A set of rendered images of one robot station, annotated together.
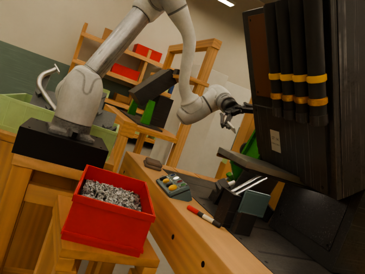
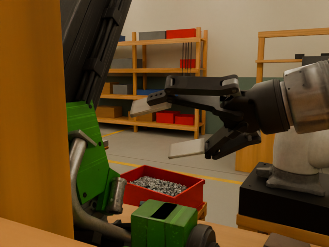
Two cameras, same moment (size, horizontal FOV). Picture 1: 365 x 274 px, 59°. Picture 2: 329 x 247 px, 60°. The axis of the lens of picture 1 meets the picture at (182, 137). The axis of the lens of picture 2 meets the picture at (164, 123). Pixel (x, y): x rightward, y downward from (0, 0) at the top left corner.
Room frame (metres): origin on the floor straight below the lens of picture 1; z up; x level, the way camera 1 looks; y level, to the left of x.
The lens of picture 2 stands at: (1.78, -0.54, 1.33)
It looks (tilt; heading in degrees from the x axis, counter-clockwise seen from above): 10 degrees down; 140
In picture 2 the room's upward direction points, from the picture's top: straight up
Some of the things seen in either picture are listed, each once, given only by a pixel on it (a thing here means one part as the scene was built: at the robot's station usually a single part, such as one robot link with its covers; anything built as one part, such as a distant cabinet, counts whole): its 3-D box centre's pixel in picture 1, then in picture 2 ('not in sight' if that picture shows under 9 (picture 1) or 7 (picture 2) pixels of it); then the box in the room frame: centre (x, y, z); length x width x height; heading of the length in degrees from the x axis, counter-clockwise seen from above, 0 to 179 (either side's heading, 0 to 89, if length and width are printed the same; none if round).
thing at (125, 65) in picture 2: not in sight; (139, 83); (-3.58, 3.27, 1.10); 3.01 x 0.55 x 2.20; 23
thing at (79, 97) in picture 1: (81, 95); (302, 137); (1.35, 0.46, 1.11); 0.18 x 0.16 x 0.22; 28
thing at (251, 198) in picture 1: (250, 213); not in sight; (0.99, -0.28, 0.97); 0.10 x 0.02 x 0.14; 115
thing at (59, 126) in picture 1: (71, 128); (288, 173); (1.32, 0.44, 0.97); 0.22 x 0.18 x 0.06; 28
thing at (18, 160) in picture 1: (60, 159); (290, 211); (1.34, 0.45, 0.83); 0.32 x 0.32 x 0.04; 20
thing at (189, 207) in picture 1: (203, 216); not in sight; (1.00, -0.15, 0.91); 0.13 x 0.02 x 0.02; 53
